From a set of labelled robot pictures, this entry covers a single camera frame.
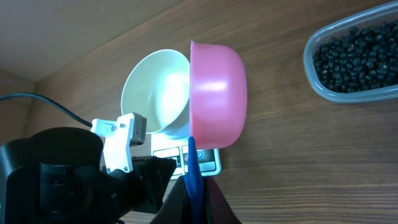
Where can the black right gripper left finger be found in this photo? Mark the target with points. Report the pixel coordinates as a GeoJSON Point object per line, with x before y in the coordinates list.
{"type": "Point", "coordinates": [175, 209]}

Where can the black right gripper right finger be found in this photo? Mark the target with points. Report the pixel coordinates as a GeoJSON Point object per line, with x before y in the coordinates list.
{"type": "Point", "coordinates": [216, 209]}

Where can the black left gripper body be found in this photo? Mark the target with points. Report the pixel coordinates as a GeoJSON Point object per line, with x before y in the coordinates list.
{"type": "Point", "coordinates": [141, 190]}

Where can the pink scoop with blue handle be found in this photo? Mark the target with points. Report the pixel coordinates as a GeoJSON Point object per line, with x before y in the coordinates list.
{"type": "Point", "coordinates": [218, 103]}

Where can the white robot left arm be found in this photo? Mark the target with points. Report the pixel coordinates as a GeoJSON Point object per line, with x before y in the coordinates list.
{"type": "Point", "coordinates": [55, 176]}

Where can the white digital kitchen scale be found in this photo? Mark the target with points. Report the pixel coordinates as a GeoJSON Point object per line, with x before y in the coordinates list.
{"type": "Point", "coordinates": [163, 146]}

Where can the white bowl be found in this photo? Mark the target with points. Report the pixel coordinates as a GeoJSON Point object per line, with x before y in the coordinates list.
{"type": "Point", "coordinates": [158, 89]}

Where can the clear plastic bean container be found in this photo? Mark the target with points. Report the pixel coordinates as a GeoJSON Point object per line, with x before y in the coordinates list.
{"type": "Point", "coordinates": [370, 17]}

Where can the pile of black beans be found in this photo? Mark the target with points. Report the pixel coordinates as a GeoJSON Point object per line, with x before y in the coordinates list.
{"type": "Point", "coordinates": [365, 59]}

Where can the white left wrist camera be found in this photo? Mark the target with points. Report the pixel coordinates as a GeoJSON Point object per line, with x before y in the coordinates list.
{"type": "Point", "coordinates": [128, 130]}

